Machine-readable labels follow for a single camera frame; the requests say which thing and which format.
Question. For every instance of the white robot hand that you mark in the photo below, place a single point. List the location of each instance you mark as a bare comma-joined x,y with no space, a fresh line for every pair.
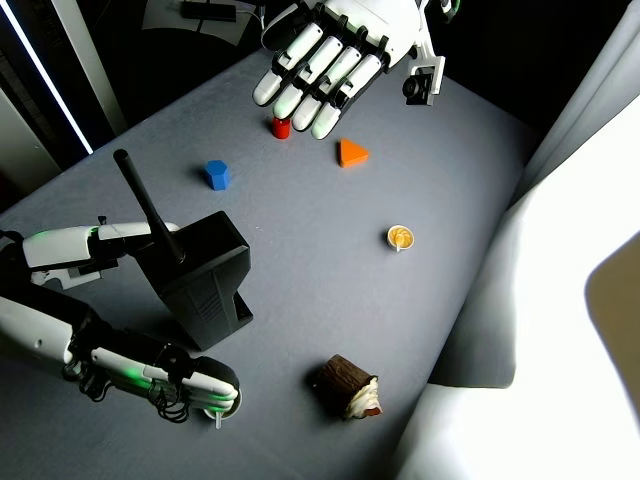
360,35
45,250

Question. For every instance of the black radio box with antenna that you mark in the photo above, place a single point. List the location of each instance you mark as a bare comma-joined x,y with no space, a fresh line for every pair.
200,285

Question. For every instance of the white panel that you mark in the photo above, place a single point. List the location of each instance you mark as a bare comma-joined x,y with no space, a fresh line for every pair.
25,145

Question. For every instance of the orange triangle block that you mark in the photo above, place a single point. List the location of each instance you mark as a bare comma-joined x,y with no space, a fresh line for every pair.
350,154

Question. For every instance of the red cylinder block white cross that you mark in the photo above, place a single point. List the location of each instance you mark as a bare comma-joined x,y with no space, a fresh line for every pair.
281,129

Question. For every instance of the flat black box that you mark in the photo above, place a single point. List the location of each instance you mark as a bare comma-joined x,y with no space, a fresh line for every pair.
207,10

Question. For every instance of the black backdrop cloth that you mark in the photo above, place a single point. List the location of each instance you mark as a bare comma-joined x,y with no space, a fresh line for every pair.
525,50

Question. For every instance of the white light bar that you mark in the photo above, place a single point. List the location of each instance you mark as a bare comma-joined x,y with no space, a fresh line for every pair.
45,75

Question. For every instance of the blue hexagon block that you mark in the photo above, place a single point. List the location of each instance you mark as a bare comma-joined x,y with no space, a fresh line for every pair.
217,175

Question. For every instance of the grey sheet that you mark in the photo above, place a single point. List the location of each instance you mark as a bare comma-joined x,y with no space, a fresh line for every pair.
160,20

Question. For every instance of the small cup of latte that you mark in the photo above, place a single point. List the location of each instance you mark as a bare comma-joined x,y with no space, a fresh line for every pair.
401,237

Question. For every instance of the white curtain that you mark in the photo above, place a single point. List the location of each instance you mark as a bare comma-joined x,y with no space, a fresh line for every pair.
550,175

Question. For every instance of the green soup cup with spoon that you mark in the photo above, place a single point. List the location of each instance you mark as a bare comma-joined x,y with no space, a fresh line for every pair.
219,420

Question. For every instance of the grey table cloth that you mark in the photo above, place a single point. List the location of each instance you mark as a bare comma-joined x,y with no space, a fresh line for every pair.
325,310

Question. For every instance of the black wrist camera white bracket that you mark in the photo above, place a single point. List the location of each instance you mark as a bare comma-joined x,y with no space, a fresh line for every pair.
419,86

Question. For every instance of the white post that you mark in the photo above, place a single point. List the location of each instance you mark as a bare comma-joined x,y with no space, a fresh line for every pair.
85,60

